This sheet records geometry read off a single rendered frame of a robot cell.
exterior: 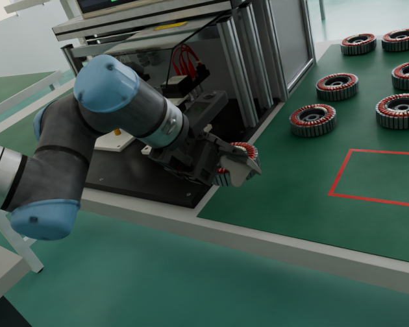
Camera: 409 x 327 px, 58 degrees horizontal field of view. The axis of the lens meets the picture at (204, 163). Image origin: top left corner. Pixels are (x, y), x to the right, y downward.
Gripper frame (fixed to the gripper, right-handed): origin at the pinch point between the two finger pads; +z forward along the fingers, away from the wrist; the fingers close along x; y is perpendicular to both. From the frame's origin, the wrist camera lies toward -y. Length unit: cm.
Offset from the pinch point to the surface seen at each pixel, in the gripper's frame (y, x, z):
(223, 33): -30.0, -13.6, -2.9
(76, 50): -26, -70, -6
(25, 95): -28, -192, 35
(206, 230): 13.9, -3.0, 3.3
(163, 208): 12.5, -16.4, 3.2
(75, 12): -72, -147, 20
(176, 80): -21.4, -30.8, 4.1
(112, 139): -3, -54, 10
